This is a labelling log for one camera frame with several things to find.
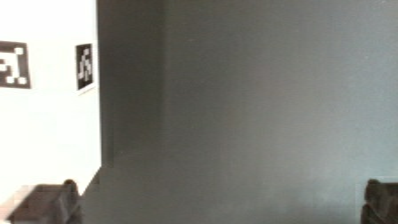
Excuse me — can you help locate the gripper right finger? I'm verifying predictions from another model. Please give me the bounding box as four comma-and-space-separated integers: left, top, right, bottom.
361, 179, 398, 224

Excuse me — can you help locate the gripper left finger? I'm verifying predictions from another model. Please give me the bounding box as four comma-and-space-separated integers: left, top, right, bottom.
6, 179, 84, 224

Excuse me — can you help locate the small white cabinet top box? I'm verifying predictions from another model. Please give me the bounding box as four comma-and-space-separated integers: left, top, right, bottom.
0, 0, 104, 201

